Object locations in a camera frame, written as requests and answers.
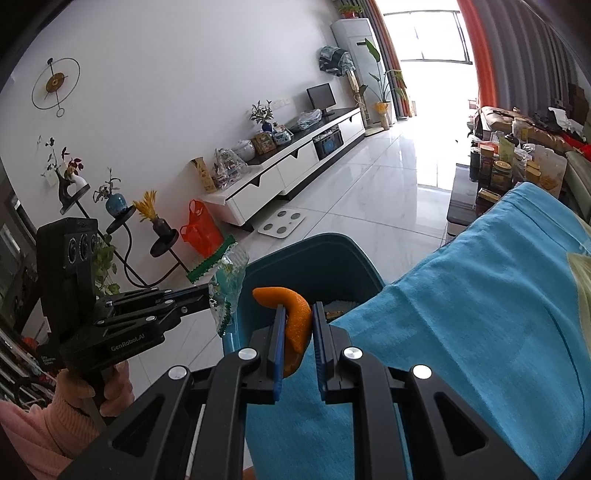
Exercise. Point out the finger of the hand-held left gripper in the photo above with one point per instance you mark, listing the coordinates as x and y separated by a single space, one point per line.
180 310
184 290

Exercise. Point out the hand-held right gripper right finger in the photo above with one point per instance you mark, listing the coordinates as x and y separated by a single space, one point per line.
318 350

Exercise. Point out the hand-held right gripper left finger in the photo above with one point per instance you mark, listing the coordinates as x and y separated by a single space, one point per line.
278 350

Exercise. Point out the orange peel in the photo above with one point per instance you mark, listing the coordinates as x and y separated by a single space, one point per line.
298 323

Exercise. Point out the clear green-edged wrapper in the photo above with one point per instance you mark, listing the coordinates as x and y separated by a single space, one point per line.
228 277

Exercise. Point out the teal plastic bin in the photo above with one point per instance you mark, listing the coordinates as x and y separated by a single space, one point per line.
300 263

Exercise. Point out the person's left forearm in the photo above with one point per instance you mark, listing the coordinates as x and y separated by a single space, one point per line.
37 434

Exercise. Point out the person's left hand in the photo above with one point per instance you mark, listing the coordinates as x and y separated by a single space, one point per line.
117 392

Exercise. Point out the trailing green plant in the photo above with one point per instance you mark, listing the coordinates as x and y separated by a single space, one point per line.
106 258

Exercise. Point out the black tiered plant stand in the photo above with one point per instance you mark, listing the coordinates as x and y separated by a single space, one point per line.
164 244

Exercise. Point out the dark shelf unit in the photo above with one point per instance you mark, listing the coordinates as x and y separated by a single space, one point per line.
14 286

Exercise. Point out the orange plastic bag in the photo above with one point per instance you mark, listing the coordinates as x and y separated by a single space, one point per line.
201 230

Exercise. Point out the black vase with yellow flowers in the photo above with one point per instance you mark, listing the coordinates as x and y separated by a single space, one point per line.
160 226

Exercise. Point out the round teal vase with plant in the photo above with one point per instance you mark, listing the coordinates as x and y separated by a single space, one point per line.
115 203

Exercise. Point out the white vase with dark leaves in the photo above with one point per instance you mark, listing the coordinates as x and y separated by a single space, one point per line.
76 180

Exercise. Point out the white bathroom scale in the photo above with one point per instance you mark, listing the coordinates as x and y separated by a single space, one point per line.
277 224

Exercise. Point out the yellow carton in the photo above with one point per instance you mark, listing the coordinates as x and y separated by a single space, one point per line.
203 175

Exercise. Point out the plastic-wrapped ornament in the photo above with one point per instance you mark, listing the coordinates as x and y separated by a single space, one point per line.
227 168

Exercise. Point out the white lidded jar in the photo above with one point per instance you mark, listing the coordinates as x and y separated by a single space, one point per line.
244 151

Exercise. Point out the blue printed blanket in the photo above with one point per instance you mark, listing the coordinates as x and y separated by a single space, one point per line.
461 300

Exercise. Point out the white black-topped TV cabinet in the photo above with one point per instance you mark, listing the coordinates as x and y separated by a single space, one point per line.
295 166

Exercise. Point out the small blue vase with sprigs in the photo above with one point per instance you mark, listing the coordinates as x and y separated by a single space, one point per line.
266 127

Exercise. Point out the glass-topped coffee table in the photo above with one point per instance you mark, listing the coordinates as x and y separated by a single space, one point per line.
461 221

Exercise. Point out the clear plastic bag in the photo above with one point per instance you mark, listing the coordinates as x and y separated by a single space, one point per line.
308 120

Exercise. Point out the black monitor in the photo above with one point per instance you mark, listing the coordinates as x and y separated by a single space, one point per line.
322 97

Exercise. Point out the large-leaf potted plant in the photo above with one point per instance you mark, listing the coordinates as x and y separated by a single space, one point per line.
383 115

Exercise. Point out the cluster of jars and boxes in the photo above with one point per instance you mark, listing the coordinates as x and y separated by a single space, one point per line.
501 170

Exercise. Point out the covered standing fan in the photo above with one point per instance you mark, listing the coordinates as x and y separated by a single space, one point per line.
333 60

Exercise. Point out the white standing air conditioner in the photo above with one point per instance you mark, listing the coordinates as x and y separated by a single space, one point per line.
355 46

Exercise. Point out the green and brown sofa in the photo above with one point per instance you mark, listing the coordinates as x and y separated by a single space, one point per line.
579 175

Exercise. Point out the striped brown curtain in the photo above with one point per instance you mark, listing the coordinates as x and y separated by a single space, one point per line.
388 32

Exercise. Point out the small potted plant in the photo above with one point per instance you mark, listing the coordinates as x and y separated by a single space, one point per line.
351 10

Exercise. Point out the window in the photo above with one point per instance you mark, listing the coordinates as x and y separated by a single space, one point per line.
429 37

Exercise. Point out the pile of clothes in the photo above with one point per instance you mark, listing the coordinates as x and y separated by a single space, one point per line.
558 120

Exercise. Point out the red cloth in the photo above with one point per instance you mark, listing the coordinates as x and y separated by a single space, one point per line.
586 152

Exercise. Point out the orange and grey curtain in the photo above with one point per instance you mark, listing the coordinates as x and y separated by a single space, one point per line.
508 46

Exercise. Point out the stacked brown boxes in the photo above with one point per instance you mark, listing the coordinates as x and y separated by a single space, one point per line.
577 94

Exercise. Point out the white wall socket plate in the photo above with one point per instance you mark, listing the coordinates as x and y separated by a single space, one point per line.
281 100

